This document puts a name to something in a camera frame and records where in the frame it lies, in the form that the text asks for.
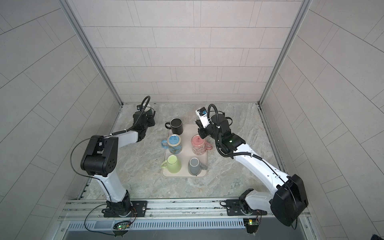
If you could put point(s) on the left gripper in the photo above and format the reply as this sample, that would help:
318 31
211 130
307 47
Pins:
151 120

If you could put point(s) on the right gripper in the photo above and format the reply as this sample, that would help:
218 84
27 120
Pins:
202 134

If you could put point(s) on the black mug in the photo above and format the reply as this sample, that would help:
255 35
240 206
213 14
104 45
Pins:
175 125

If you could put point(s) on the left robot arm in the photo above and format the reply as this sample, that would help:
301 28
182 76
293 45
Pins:
101 157

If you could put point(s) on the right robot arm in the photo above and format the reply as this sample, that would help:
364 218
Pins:
286 198

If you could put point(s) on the pink patterned mug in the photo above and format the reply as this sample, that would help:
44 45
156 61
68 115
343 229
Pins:
199 145

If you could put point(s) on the blue patterned mug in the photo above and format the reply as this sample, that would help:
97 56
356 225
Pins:
173 143

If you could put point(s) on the grey mug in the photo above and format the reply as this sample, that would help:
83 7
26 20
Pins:
195 167

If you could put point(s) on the light green mug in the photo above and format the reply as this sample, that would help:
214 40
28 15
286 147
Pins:
172 164

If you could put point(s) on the beige tray mat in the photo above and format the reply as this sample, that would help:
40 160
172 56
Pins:
186 154

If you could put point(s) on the white ventilation grille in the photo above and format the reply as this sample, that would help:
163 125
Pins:
160 224

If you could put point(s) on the right circuit board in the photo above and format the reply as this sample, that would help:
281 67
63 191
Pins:
251 225

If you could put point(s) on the circuit board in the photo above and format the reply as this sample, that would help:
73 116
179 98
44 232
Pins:
122 226
251 225

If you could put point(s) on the left circuit board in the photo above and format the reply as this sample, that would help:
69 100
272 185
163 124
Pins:
122 226

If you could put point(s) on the left corner metal profile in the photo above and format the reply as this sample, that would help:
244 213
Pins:
87 45

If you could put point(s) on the corner metal profile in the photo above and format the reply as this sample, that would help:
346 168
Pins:
87 45
304 7

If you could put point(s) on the right corner metal profile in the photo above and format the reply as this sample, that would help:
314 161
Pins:
304 7

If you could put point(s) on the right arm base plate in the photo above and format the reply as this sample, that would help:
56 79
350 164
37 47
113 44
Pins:
232 207

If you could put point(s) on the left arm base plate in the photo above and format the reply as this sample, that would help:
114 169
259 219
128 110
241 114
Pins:
138 207

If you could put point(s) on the aluminium mounting rail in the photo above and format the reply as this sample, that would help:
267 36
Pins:
179 208

